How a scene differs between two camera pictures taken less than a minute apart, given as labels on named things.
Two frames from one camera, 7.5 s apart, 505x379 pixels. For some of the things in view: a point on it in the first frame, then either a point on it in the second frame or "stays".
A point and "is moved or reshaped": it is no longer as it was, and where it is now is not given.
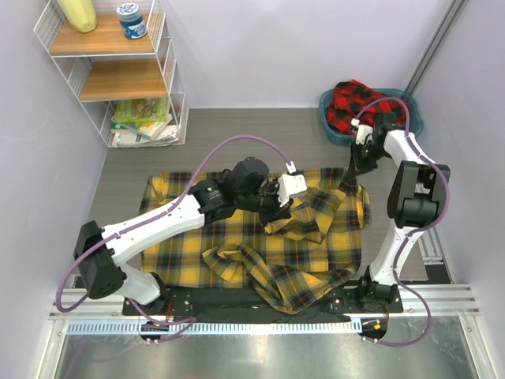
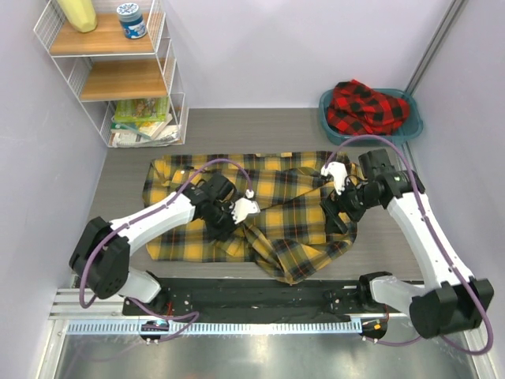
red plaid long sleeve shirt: [351, 100] stays
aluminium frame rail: [443, 31] stays
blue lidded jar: [134, 27] stays
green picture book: [142, 110] stays
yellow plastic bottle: [80, 13] stays
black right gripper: [357, 167] to [334, 223]
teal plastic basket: [336, 137] stays
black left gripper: [278, 212] to [221, 234]
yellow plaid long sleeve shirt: [307, 253] is moved or reshaped
